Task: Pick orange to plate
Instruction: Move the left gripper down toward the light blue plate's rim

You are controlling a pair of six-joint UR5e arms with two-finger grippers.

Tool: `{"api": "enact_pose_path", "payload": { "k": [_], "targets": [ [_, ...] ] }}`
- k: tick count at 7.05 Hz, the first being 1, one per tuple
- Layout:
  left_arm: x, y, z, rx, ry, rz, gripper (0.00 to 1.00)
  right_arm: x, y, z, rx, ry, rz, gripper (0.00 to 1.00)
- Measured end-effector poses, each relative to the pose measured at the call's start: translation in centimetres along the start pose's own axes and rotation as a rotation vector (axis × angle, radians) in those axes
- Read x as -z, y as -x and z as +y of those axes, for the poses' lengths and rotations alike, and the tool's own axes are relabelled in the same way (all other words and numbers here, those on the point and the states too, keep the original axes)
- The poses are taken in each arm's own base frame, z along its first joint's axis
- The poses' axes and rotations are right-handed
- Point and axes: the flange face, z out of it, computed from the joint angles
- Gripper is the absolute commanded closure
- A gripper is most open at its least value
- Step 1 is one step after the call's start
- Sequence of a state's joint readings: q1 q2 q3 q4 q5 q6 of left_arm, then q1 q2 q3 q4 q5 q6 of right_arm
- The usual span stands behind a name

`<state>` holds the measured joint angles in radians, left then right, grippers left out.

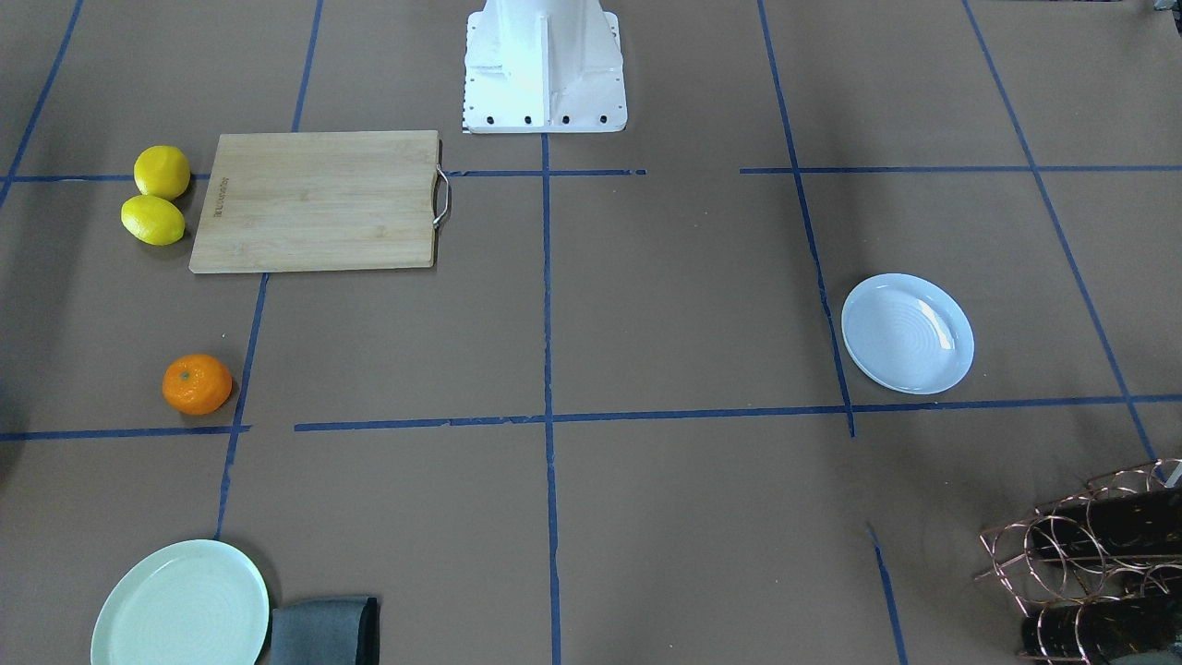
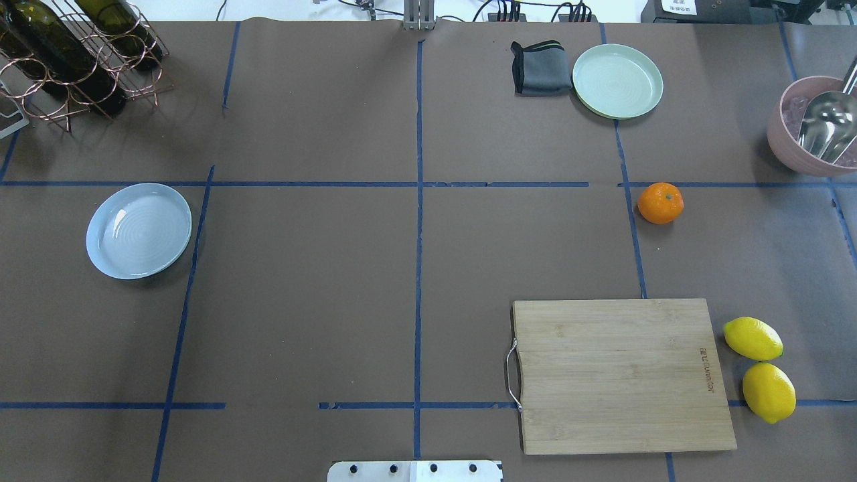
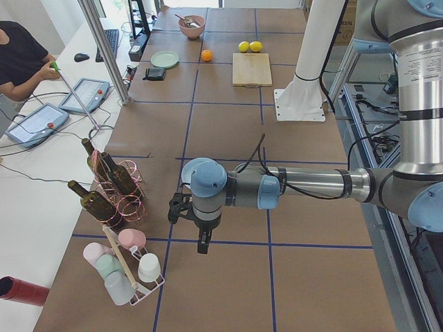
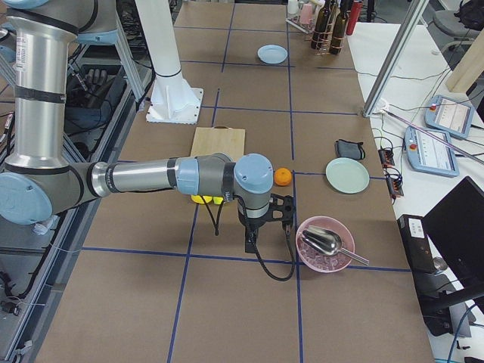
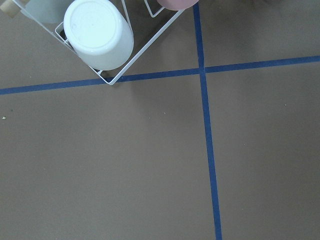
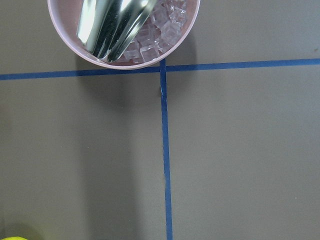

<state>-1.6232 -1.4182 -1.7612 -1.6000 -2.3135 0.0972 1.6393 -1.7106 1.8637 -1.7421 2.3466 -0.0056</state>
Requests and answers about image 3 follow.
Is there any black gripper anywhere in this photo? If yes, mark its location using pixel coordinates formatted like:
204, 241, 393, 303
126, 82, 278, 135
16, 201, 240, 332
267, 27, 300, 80
195, 216, 221, 254

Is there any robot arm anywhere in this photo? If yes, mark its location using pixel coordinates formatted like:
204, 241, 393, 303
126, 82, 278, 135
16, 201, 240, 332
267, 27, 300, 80
180, 1, 442, 254

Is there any light green plate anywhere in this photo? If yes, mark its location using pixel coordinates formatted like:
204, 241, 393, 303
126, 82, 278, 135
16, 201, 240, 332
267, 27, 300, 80
150, 50, 179, 69

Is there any white cup on rack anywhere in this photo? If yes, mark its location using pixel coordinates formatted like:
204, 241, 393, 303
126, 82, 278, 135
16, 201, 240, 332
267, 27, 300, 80
138, 253, 161, 282

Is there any pink cup on rack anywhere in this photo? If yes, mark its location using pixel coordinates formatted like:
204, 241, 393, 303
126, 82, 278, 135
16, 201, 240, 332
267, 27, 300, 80
118, 228, 146, 250

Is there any light grey cup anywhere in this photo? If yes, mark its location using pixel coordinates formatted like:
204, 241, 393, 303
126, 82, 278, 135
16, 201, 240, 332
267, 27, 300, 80
105, 271, 136, 306

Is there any mint green cup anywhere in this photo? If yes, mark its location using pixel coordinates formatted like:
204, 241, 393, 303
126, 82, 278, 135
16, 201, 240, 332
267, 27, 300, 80
95, 254, 123, 279

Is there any dark wine bottle middle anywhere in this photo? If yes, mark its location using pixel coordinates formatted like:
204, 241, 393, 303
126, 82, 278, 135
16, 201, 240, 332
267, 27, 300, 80
100, 152, 143, 201

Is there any dark wine bottle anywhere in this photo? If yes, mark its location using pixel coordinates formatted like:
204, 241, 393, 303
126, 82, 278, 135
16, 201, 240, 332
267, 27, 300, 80
81, 138, 115, 196
100, 152, 143, 201
67, 180, 124, 230

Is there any dark wine bottle lower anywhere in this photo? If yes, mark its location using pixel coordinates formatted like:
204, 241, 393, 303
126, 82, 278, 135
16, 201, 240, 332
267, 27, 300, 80
67, 180, 124, 230

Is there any pale pink cup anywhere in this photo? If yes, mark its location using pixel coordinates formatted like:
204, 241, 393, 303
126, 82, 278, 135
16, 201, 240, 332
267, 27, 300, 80
82, 242, 113, 267

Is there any dark wine bottle upper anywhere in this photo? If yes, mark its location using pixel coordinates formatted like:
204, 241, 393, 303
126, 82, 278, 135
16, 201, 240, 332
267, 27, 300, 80
81, 138, 115, 196

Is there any folded grey cloth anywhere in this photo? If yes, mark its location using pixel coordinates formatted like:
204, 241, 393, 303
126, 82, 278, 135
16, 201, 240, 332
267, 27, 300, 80
143, 67, 166, 81

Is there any wooden cutting board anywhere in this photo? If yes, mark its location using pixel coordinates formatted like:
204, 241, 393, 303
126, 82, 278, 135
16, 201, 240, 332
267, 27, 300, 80
232, 53, 273, 87

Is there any orange fruit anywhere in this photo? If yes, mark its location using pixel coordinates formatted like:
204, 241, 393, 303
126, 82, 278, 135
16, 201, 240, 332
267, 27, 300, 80
201, 49, 213, 62

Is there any teach pendant far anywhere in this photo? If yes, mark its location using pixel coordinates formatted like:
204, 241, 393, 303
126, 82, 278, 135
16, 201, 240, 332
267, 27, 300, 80
59, 77, 110, 114

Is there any teach pendant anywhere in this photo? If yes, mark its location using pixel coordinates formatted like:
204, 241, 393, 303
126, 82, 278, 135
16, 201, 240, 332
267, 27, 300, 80
6, 103, 69, 148
59, 77, 110, 114

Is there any yellow lemon far side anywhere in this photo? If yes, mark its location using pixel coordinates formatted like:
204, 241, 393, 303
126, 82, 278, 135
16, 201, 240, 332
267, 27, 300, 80
238, 41, 250, 53

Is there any yellow lemon near board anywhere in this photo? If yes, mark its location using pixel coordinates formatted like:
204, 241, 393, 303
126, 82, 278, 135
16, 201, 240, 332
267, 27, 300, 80
249, 41, 263, 53

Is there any teach pendant near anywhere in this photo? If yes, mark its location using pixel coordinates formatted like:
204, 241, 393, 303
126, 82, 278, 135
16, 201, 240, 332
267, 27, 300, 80
6, 103, 69, 148

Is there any red cylinder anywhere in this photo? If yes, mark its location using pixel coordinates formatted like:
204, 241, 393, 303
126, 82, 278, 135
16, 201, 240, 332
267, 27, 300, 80
1, 276, 50, 306

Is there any pink bowl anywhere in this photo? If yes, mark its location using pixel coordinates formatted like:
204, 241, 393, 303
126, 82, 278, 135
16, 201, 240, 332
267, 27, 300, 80
179, 15, 206, 39

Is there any metal ice scoop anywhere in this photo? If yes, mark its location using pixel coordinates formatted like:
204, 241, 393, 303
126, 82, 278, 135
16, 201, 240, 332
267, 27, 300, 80
175, 14, 201, 28

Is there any black computer mouse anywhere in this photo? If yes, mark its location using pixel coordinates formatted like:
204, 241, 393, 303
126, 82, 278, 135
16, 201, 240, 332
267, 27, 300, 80
73, 53, 89, 62

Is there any black keyboard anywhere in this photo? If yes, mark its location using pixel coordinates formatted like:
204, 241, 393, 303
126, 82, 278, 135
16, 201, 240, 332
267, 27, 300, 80
95, 28, 120, 63

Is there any person in black shirt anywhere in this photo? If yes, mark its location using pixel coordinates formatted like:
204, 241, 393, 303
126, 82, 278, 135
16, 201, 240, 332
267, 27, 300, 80
1, 21, 60, 102

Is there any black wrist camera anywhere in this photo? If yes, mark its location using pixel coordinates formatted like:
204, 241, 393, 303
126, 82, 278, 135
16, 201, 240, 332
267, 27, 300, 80
168, 192, 194, 225

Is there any white wire cup rack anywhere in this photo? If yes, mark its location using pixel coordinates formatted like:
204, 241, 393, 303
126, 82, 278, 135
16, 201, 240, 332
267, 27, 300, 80
102, 227, 165, 306

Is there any wooden rack handle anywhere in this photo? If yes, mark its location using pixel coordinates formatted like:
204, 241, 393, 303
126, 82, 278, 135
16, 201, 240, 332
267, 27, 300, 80
102, 226, 138, 290

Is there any copper wire bottle rack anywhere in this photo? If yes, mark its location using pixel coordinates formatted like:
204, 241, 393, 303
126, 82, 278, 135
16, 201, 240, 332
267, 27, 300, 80
95, 158, 146, 225

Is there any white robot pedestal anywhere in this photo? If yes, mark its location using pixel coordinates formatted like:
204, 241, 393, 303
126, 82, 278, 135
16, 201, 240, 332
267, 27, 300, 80
274, 0, 347, 122

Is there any aluminium frame post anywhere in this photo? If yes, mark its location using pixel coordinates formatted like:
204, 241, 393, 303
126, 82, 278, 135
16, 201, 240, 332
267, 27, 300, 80
78, 0, 130, 105

